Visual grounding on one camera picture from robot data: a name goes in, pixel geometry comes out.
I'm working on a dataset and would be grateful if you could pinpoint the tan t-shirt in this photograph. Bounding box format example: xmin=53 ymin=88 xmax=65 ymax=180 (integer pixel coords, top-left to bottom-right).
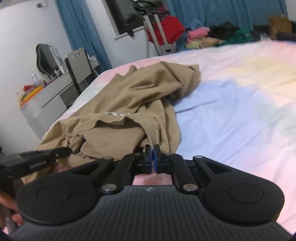
xmin=21 ymin=60 xmax=201 ymax=186

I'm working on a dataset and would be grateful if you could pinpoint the person's left hand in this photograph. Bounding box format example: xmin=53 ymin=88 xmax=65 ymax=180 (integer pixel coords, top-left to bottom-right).
xmin=1 ymin=191 xmax=23 ymax=226

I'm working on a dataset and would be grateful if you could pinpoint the white vanity desk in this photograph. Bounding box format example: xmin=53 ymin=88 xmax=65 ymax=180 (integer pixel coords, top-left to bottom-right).
xmin=21 ymin=72 xmax=78 ymax=139

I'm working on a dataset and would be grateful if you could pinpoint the orange tray with clutter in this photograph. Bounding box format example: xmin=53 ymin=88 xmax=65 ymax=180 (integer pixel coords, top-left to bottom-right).
xmin=16 ymin=84 xmax=44 ymax=108

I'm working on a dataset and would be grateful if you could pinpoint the pastel bed sheet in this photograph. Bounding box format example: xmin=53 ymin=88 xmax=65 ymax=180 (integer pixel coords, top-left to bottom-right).
xmin=41 ymin=39 xmax=296 ymax=235

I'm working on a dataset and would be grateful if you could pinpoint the wavy vanity mirror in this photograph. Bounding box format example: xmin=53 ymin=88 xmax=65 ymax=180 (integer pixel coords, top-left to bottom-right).
xmin=36 ymin=44 xmax=58 ymax=76

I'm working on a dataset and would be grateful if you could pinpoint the grey black chair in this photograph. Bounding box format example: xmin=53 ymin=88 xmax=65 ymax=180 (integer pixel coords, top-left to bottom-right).
xmin=65 ymin=48 xmax=99 ymax=95

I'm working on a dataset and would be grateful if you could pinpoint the beige patterned garment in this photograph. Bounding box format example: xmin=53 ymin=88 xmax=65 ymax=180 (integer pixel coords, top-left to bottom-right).
xmin=185 ymin=37 xmax=224 ymax=50

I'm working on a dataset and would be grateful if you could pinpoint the pink garment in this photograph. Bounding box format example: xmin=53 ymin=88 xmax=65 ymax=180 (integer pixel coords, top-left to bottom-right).
xmin=187 ymin=27 xmax=210 ymax=43

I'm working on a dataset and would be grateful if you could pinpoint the red garment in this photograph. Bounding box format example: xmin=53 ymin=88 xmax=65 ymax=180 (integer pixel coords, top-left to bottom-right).
xmin=152 ymin=16 xmax=185 ymax=45

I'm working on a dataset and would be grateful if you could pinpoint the left blue curtain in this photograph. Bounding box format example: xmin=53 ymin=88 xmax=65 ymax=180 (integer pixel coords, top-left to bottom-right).
xmin=56 ymin=0 xmax=112 ymax=72

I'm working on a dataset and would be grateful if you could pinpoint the blue curtain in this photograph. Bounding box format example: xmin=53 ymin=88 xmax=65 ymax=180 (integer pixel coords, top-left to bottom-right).
xmin=165 ymin=0 xmax=288 ymax=29
xmin=56 ymin=0 xmax=112 ymax=72

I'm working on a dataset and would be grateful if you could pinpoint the black garment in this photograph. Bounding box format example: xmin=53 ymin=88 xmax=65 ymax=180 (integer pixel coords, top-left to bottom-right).
xmin=208 ymin=22 xmax=239 ymax=40

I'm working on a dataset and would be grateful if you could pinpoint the dark window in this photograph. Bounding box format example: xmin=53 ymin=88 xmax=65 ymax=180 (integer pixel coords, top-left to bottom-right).
xmin=106 ymin=0 xmax=143 ymax=37

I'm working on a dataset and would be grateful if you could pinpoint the green garment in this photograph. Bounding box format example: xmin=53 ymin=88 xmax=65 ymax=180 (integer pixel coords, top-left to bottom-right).
xmin=217 ymin=29 xmax=261 ymax=46

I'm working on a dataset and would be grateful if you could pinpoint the garment steamer stand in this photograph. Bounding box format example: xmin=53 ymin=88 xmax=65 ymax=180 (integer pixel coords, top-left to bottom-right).
xmin=133 ymin=1 xmax=176 ymax=56

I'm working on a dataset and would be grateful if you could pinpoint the right blue curtain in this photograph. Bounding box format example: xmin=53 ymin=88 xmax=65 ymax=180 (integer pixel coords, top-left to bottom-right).
xmin=165 ymin=0 xmax=288 ymax=29

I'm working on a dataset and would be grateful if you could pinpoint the brown paper bag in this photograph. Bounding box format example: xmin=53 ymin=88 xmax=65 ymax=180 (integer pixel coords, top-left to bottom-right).
xmin=269 ymin=16 xmax=292 ymax=40

